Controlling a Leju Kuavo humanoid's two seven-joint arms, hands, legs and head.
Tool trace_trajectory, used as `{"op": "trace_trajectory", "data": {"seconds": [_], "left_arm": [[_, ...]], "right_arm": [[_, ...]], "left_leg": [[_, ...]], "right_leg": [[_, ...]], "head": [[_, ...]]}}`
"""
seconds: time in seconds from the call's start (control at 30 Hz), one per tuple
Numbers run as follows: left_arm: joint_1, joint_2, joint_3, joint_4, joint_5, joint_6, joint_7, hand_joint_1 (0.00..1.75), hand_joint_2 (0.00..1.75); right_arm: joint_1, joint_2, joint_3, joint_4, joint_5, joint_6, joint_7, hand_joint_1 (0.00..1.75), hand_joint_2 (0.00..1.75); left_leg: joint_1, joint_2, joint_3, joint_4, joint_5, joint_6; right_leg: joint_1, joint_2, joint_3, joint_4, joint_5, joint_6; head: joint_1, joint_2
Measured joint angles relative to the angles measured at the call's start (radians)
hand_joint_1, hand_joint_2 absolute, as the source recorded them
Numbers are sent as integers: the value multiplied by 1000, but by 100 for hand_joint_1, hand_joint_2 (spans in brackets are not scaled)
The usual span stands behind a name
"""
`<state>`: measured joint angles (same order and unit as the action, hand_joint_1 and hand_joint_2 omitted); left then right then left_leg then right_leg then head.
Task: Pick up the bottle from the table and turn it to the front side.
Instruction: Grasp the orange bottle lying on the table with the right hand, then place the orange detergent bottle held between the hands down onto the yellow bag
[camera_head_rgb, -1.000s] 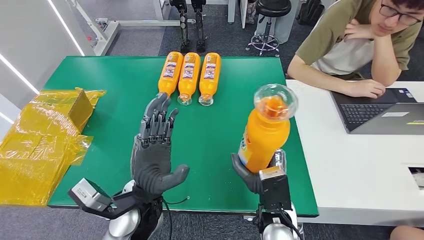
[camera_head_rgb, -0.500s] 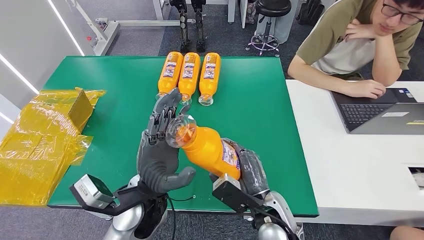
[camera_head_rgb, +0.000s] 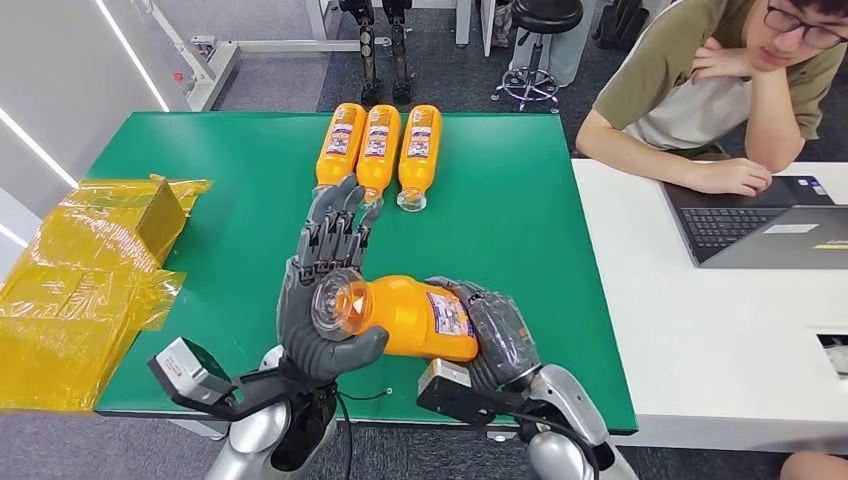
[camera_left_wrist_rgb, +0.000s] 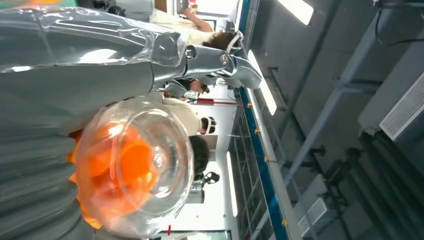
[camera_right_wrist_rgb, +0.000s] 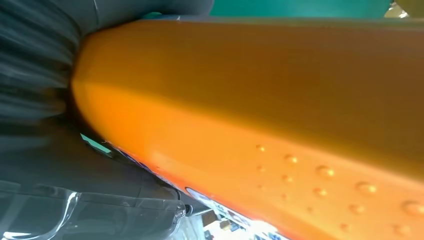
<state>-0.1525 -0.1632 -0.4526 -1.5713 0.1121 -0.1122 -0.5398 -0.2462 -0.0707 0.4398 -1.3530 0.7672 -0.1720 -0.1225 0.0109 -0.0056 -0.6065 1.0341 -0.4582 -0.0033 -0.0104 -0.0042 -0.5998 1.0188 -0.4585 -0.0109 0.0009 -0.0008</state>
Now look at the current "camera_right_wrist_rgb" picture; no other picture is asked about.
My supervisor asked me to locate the large yellow wrapped box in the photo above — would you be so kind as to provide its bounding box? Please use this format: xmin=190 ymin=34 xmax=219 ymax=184
xmin=384 ymin=0 xmax=424 ymax=19

